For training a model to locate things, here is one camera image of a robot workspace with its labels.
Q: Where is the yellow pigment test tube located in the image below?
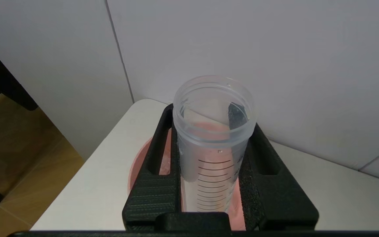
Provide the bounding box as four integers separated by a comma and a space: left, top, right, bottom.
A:
172, 75, 258, 213

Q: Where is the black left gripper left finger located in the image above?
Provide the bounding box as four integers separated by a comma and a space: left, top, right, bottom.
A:
122, 103, 182, 231

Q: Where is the pink plastic bowl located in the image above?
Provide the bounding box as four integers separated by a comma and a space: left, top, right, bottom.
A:
128, 121, 247, 231

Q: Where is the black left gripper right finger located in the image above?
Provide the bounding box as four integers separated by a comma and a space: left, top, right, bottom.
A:
228, 102, 319, 231

